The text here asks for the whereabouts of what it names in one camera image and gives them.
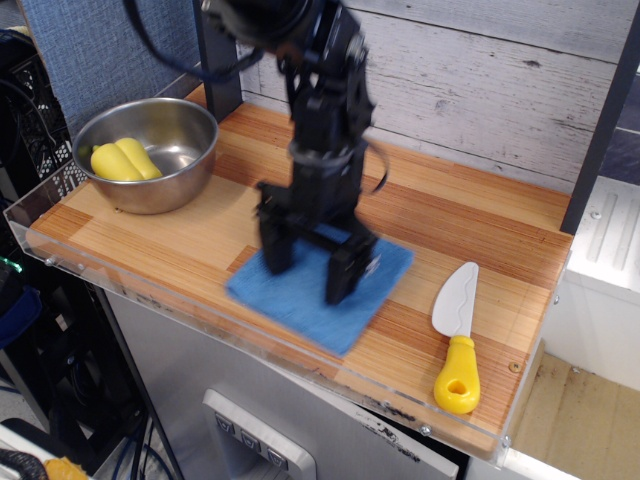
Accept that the stainless steel bowl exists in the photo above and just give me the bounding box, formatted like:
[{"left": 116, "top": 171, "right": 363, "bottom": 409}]
[{"left": 73, "top": 98, "right": 219, "bottom": 214}]

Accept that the white yellow toy knife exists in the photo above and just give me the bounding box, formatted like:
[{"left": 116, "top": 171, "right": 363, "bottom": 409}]
[{"left": 432, "top": 262, "right": 481, "bottom": 414}]

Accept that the blue fabric panel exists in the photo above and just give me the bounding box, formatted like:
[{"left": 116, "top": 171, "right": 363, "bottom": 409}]
[{"left": 19, "top": 0, "right": 200, "bottom": 137}]

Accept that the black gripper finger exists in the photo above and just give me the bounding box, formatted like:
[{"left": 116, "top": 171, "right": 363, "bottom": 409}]
[
  {"left": 325, "top": 239, "right": 378, "bottom": 305},
  {"left": 258, "top": 210, "right": 297, "bottom": 274}
]

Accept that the yellow crumpled object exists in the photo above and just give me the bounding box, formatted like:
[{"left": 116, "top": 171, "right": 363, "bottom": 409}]
[{"left": 44, "top": 457, "right": 89, "bottom": 480}]

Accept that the blue cloth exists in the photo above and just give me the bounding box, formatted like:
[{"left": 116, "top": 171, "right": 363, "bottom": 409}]
[{"left": 226, "top": 239, "right": 414, "bottom": 357}]

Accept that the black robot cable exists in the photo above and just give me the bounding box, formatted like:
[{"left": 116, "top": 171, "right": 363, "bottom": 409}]
[{"left": 122, "top": 0, "right": 392, "bottom": 196}]

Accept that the clear acrylic table guard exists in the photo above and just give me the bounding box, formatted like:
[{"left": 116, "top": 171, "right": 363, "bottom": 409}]
[{"left": 2, "top": 64, "right": 573, "bottom": 469}]

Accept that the white ribbed box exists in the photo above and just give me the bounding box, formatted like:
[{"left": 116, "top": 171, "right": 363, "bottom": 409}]
[{"left": 541, "top": 176, "right": 639, "bottom": 390}]

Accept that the stainless steel cabinet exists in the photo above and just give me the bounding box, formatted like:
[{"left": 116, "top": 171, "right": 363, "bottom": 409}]
[{"left": 106, "top": 293, "right": 467, "bottom": 479}]

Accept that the black vertical post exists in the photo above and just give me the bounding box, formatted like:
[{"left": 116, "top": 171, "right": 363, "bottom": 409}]
[
  {"left": 560, "top": 1, "right": 639, "bottom": 235},
  {"left": 192, "top": 0, "right": 243, "bottom": 122}
]

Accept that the grey control panel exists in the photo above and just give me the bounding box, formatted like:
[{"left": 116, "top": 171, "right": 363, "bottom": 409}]
[{"left": 202, "top": 389, "right": 317, "bottom": 479}]

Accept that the black plastic crate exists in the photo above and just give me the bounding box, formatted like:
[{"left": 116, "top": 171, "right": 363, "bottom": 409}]
[{"left": 1, "top": 45, "right": 71, "bottom": 203}]

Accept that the left black vertical post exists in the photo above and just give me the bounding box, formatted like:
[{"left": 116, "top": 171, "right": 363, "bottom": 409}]
[{"left": 192, "top": 0, "right": 243, "bottom": 122}]

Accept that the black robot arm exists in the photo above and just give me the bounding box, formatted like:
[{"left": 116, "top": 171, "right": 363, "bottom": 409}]
[{"left": 201, "top": 1, "right": 377, "bottom": 305}]

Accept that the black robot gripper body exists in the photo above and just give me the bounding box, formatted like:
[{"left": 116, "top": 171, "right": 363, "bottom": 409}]
[{"left": 256, "top": 154, "right": 377, "bottom": 254}]

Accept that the yellow toy pepper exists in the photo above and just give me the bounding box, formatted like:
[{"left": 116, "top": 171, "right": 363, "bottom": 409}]
[{"left": 90, "top": 137, "right": 162, "bottom": 181}]

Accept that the right black vertical post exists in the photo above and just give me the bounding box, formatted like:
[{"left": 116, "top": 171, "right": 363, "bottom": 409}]
[{"left": 560, "top": 1, "right": 639, "bottom": 235}]

